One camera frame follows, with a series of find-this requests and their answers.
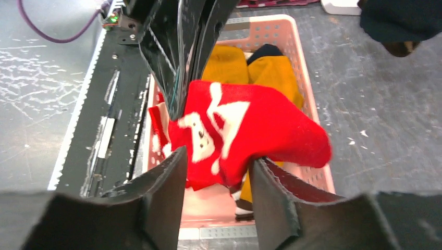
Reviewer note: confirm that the red white patterned sock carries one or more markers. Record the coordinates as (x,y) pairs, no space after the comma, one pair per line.
(227,125)

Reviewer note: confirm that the white metal drying rack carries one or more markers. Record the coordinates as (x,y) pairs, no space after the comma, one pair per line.
(341,7)

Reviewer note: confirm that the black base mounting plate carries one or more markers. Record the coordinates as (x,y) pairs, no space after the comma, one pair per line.
(99,149)

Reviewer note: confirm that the pink perforated plastic basket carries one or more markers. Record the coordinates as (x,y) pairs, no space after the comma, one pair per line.
(215,206)

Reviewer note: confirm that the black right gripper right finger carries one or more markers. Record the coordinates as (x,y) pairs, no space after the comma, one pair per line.
(292,214)

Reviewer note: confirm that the argyle brown yellow sock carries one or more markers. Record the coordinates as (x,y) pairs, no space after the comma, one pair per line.
(401,49)

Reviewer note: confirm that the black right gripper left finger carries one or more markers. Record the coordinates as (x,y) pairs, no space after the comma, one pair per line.
(144,213)

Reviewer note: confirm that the yellow cloth in basket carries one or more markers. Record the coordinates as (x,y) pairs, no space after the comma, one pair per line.
(228,65)

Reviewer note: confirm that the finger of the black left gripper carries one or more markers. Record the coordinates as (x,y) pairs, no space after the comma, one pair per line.
(160,45)
(213,17)

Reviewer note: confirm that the black cloth in basket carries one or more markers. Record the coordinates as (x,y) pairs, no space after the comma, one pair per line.
(263,51)

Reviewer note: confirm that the pink camouflage folded cloth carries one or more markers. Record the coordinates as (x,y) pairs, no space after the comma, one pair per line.
(273,3)

